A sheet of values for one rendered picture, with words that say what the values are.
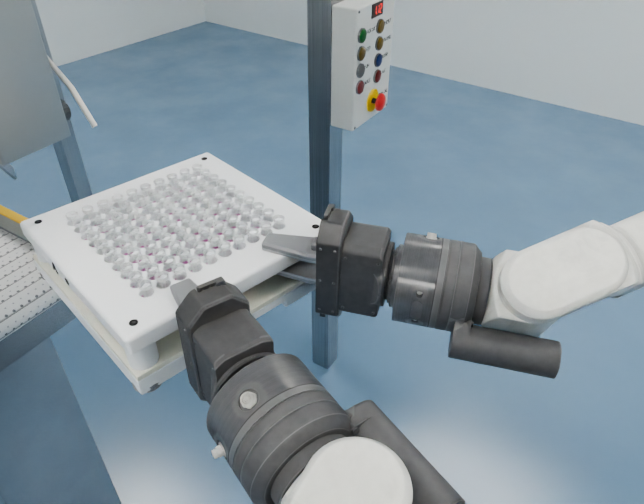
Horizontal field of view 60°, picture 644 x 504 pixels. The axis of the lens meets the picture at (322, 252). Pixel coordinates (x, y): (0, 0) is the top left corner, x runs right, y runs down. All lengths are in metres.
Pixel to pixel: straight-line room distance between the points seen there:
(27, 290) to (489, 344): 0.68
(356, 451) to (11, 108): 0.61
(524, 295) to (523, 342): 0.05
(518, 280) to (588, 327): 1.66
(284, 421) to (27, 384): 0.85
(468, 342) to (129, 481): 1.28
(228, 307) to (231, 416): 0.09
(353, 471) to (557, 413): 1.53
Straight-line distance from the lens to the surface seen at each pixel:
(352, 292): 0.54
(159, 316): 0.51
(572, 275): 0.52
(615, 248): 0.54
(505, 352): 0.53
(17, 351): 0.99
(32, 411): 1.23
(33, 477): 1.33
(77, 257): 0.60
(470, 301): 0.51
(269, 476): 0.39
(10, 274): 0.99
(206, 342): 0.43
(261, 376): 0.40
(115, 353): 0.55
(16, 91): 0.81
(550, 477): 1.71
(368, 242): 0.52
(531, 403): 1.85
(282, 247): 0.55
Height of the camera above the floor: 1.38
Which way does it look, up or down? 38 degrees down
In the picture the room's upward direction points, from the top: straight up
